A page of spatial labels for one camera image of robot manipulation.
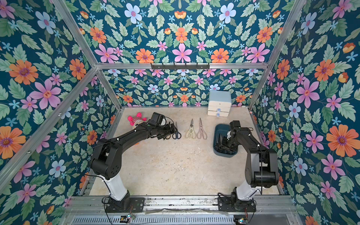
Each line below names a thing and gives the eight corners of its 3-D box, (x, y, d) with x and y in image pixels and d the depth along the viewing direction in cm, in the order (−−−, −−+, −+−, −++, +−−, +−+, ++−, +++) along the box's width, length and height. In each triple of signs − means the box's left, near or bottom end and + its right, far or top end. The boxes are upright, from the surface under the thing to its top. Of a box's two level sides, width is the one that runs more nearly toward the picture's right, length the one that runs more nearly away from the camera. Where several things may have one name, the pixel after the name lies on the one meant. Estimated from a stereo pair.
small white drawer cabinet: (208, 118, 116) (210, 104, 104) (206, 104, 126) (208, 90, 114) (229, 118, 115) (234, 104, 103) (226, 104, 126) (230, 90, 114)
